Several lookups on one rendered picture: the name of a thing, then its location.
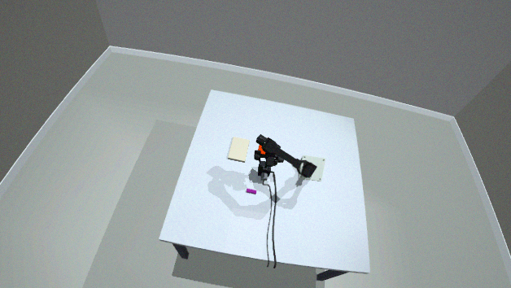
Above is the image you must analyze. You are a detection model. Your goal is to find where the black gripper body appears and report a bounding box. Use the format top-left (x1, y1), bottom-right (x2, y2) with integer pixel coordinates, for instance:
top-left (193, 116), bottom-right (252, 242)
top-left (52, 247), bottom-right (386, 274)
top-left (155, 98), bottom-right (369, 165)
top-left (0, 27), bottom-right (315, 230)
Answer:
top-left (254, 150), bottom-right (284, 163)

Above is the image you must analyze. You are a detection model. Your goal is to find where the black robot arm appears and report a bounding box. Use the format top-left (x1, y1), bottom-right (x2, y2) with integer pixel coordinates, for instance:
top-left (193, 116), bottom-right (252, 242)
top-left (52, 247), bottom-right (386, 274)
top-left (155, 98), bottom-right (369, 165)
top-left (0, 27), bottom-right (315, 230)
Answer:
top-left (255, 135), bottom-right (317, 177)

